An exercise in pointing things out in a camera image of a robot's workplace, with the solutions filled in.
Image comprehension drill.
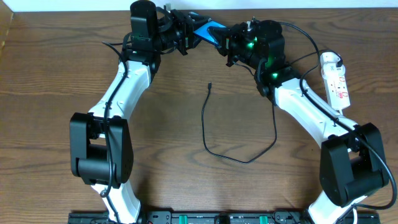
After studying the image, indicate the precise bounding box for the blue Galaxy smartphone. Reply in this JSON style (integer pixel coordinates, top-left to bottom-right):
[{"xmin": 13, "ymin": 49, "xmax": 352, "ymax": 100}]
[{"xmin": 187, "ymin": 12, "xmax": 226, "ymax": 49}]

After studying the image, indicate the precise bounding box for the black USB charging cable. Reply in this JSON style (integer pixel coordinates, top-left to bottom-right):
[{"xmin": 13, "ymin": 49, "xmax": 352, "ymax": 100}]
[{"xmin": 201, "ymin": 49, "xmax": 344, "ymax": 164}]

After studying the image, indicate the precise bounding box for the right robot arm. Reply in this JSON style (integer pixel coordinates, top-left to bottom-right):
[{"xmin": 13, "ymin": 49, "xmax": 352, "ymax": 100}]
[{"xmin": 197, "ymin": 19, "xmax": 397, "ymax": 223}]

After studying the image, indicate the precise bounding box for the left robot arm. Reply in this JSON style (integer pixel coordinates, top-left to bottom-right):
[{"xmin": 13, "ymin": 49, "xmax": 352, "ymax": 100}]
[{"xmin": 70, "ymin": 1, "xmax": 211, "ymax": 223}]

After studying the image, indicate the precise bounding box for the white power strip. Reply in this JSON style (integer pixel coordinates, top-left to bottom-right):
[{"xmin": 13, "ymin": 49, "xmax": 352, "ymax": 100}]
[{"xmin": 320, "ymin": 51, "xmax": 351, "ymax": 112}]

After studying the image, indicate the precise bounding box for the white USB wall charger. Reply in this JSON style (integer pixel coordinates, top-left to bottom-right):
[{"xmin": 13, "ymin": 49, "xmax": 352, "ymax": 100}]
[{"xmin": 320, "ymin": 54, "xmax": 346, "ymax": 80}]

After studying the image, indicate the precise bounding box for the white power strip cord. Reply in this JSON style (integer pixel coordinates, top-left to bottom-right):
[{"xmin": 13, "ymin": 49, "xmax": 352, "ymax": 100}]
[{"xmin": 338, "ymin": 108, "xmax": 358, "ymax": 224}]

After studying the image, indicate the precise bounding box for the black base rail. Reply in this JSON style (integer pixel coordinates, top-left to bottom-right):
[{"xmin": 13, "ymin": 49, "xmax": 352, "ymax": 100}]
[{"xmin": 67, "ymin": 210, "xmax": 381, "ymax": 224}]

